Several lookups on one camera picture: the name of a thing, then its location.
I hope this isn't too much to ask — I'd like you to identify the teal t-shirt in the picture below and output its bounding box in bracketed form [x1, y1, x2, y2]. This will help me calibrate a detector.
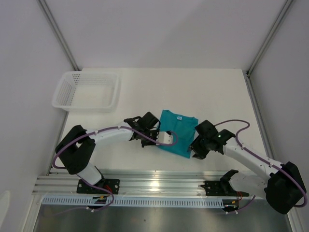
[159, 110, 198, 159]

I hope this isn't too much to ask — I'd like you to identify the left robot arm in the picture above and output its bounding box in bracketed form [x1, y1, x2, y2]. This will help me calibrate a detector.
[55, 112, 161, 193]

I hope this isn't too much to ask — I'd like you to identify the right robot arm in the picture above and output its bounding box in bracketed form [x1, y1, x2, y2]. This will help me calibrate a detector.
[189, 120, 308, 215]

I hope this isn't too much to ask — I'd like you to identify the white plastic basket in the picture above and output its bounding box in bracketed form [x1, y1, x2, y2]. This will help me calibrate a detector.
[52, 71, 121, 113]

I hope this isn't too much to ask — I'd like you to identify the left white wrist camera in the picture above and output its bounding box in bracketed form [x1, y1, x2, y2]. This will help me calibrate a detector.
[156, 131, 173, 145]

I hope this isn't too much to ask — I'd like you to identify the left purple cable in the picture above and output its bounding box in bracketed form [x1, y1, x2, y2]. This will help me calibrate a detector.
[52, 126, 179, 194]

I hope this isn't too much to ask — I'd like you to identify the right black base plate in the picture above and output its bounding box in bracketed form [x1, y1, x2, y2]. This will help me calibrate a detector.
[200, 180, 249, 197]

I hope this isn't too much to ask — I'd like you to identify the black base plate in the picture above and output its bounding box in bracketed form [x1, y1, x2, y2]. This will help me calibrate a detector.
[76, 179, 120, 195]
[200, 180, 249, 197]

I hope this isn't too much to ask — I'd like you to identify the right side aluminium rail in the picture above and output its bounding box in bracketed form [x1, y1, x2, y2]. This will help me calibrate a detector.
[243, 72, 274, 158]

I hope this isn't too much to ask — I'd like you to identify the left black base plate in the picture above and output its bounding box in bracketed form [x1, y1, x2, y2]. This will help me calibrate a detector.
[76, 179, 120, 195]

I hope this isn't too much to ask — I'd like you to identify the left side aluminium rail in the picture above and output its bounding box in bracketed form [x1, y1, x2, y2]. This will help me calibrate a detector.
[47, 113, 70, 175]

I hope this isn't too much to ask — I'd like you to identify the white slotted cable duct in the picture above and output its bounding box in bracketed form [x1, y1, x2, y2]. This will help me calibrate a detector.
[42, 195, 225, 208]

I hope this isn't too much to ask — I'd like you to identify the aluminium mounting rail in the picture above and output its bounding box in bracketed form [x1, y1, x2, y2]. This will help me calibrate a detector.
[32, 170, 295, 199]

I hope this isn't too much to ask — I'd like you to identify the left aluminium frame post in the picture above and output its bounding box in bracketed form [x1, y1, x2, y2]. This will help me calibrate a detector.
[36, 0, 80, 71]

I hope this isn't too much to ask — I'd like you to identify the aluminium frame post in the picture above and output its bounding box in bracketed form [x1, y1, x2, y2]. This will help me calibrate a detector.
[36, 0, 80, 71]
[246, 0, 296, 77]

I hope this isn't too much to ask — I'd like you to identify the right aluminium frame post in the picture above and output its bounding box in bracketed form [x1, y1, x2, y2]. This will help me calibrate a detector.
[246, 0, 296, 77]

